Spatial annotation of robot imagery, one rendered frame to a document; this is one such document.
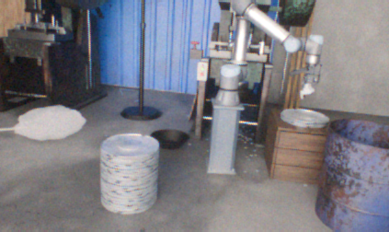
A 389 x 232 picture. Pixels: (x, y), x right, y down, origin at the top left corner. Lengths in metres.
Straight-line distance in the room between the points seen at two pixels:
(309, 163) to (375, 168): 0.58
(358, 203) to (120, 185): 1.11
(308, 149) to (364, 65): 2.14
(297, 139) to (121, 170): 1.06
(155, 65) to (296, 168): 2.43
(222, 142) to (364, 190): 0.82
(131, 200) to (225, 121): 0.74
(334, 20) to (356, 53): 0.44
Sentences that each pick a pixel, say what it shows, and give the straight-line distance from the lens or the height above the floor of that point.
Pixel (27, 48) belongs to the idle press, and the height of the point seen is 0.58.
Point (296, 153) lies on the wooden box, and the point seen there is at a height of 0.20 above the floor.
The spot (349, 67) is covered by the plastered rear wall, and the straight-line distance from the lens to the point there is 4.01.
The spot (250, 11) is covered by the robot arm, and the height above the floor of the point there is 1.00.
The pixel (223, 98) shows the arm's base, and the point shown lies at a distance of 1.94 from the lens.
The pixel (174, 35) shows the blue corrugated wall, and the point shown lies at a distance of 3.90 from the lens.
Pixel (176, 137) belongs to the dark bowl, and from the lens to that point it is 2.52.
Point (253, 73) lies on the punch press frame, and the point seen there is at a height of 0.57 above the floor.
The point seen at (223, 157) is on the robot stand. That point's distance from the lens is 2.05.
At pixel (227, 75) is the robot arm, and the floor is 0.63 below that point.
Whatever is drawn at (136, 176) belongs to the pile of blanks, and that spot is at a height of 0.21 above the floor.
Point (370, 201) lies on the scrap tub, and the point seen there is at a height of 0.22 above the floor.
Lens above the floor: 0.97
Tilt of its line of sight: 18 degrees down
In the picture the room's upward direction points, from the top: 4 degrees clockwise
